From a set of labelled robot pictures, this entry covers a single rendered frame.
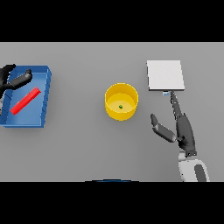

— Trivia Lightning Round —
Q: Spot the red beaker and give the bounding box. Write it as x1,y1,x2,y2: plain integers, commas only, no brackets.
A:
10,87,41,116

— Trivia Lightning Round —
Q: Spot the yellow bowl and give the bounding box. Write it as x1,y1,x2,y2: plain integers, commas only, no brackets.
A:
104,82,139,122

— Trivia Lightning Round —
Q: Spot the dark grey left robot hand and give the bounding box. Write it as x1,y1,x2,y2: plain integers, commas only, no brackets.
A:
0,64,33,101

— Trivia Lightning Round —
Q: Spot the blue plastic tray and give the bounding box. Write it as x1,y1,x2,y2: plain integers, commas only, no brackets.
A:
0,65,53,129

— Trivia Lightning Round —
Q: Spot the pale square metallic scale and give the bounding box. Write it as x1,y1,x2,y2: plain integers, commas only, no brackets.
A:
146,59,186,96

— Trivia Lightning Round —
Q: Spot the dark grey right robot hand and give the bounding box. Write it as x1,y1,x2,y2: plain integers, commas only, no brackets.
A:
150,90,198,158

